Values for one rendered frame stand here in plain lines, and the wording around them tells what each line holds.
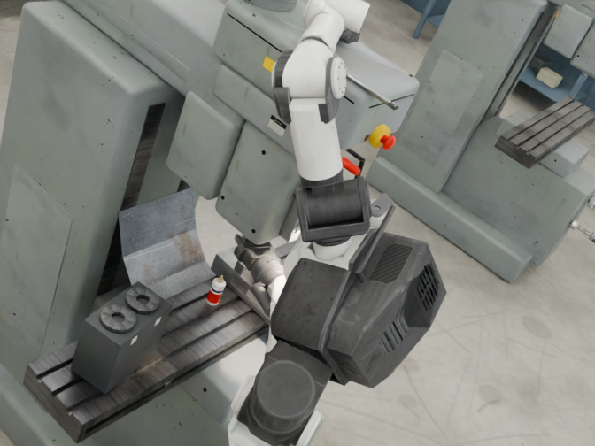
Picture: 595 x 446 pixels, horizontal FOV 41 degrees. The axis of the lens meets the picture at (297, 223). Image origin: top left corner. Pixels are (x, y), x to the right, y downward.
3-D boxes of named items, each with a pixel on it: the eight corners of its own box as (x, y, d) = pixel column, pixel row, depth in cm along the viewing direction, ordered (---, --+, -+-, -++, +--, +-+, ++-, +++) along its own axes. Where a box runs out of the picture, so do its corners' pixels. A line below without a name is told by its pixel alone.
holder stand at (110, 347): (156, 351, 221) (174, 301, 210) (104, 395, 203) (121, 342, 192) (123, 327, 224) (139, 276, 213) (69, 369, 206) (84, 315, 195)
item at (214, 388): (292, 379, 260) (305, 354, 253) (220, 427, 233) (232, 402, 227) (190, 285, 278) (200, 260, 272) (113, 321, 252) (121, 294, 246)
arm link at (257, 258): (276, 235, 229) (295, 263, 222) (266, 260, 234) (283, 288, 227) (238, 238, 222) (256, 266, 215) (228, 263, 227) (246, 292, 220)
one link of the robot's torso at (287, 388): (301, 434, 144) (343, 352, 151) (239, 399, 145) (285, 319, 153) (287, 457, 169) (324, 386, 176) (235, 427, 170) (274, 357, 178)
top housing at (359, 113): (399, 134, 204) (426, 80, 196) (342, 155, 185) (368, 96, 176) (270, 42, 222) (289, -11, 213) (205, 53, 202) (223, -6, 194)
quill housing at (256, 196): (301, 230, 230) (342, 140, 213) (255, 251, 215) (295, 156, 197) (255, 193, 237) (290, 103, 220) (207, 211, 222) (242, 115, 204)
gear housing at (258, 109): (355, 146, 213) (369, 115, 207) (300, 165, 195) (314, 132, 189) (267, 81, 225) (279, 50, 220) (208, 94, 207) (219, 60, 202)
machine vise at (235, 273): (313, 323, 254) (326, 298, 248) (283, 339, 243) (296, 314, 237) (241, 256, 268) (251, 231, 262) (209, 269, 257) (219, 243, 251)
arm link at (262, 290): (285, 260, 219) (304, 288, 212) (283, 286, 227) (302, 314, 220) (248, 273, 215) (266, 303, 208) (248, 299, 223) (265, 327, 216)
